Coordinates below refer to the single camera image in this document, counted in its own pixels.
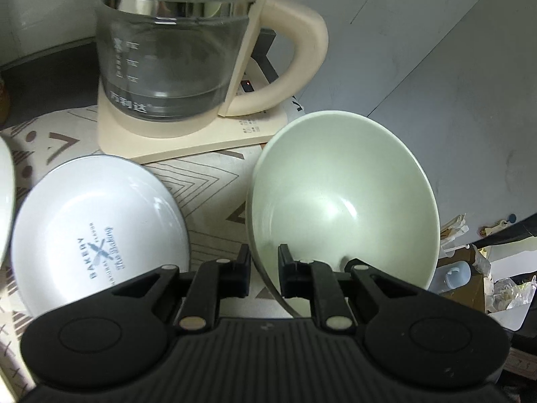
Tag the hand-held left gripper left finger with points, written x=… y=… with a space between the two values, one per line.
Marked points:
x=242 y=270

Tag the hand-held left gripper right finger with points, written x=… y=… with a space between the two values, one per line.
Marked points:
x=286 y=270

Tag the pale green bowl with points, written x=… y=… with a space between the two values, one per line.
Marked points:
x=335 y=184

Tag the white plate with blue print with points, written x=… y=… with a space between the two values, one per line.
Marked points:
x=84 y=218

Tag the patterned table mat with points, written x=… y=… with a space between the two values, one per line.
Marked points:
x=205 y=184

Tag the cream kettle base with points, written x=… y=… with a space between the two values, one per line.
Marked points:
x=235 y=138

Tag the pale blue plastic cup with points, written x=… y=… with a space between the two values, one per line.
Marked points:
x=453 y=275

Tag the pale wooden sticks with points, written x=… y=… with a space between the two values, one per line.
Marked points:
x=453 y=231

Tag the cardboard box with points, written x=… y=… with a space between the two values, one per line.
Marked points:
x=474 y=289

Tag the small clutter with blue dot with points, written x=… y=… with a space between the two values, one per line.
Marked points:
x=503 y=226

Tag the crumpled clear plastic bag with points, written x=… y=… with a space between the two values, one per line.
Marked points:
x=509 y=294

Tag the large white plate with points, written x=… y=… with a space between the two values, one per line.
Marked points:
x=3 y=201

